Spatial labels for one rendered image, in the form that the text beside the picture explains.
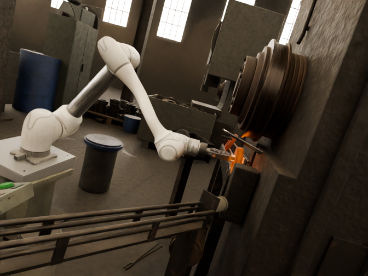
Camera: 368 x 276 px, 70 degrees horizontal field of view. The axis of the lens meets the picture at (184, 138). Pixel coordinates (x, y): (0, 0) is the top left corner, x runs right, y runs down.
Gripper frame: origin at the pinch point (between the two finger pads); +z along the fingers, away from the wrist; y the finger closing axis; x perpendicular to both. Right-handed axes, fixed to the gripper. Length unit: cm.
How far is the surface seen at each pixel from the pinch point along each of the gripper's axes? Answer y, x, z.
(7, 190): 67, -12, -71
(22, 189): 64, -12, -68
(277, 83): 25.1, 38.9, 3.8
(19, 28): -998, 99, -960
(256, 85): 20.3, 36.6, -3.0
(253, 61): 11.0, 47.0, -6.0
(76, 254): 88, -7, -37
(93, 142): -57, -29, -103
